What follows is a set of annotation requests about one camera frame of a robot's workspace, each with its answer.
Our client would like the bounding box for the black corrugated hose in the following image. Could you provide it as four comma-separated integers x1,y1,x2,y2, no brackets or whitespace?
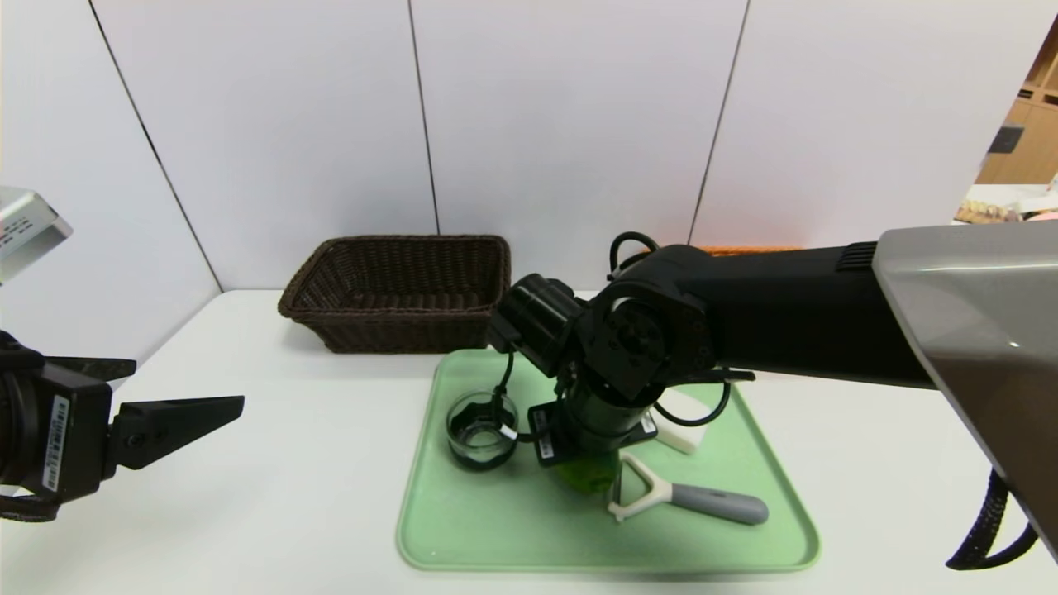
946,467,1039,571

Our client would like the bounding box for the brown wooden rack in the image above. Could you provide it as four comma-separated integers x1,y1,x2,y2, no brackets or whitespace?
955,202,1022,224

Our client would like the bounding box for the white side table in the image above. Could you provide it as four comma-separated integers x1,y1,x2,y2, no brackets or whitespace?
959,183,1058,224

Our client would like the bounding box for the light green plastic tray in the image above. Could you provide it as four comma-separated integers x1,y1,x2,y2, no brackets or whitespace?
396,349,820,573

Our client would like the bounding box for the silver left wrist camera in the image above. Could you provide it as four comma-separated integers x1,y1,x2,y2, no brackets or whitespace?
0,187,74,286

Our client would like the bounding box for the light wooden shelf unit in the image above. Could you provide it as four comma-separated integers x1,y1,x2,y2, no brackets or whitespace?
975,17,1058,184

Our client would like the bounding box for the green lime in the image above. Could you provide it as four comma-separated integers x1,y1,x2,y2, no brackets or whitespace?
555,450,621,495

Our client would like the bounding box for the white peeler with gray handle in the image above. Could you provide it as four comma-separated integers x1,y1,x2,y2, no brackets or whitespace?
608,453,770,526

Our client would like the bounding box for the white soap bar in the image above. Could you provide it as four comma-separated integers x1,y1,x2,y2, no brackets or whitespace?
653,387,713,455

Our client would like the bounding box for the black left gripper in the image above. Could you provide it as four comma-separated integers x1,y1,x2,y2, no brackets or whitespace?
0,356,246,502

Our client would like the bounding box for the dark brown wicker basket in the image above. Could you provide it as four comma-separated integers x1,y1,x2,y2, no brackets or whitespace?
278,236,512,355

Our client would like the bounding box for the glass cup with black handle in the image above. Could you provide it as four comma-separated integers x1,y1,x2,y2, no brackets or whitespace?
446,390,520,472

